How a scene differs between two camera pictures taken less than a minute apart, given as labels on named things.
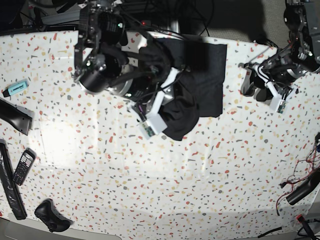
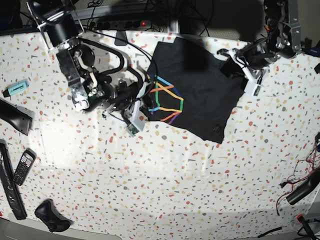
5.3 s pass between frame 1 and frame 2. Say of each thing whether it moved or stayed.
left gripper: moved
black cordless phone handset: stayed
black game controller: stayed
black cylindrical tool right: stayed
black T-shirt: moved
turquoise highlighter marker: stayed
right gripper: moved
